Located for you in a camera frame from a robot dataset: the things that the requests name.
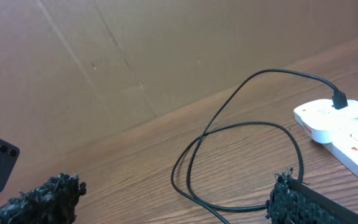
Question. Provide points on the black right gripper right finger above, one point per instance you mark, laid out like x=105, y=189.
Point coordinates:
x=291, y=201

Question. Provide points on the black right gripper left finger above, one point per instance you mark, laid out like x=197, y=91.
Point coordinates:
x=53, y=202

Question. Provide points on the white charger plug adapter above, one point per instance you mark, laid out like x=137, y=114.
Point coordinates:
x=323, y=123

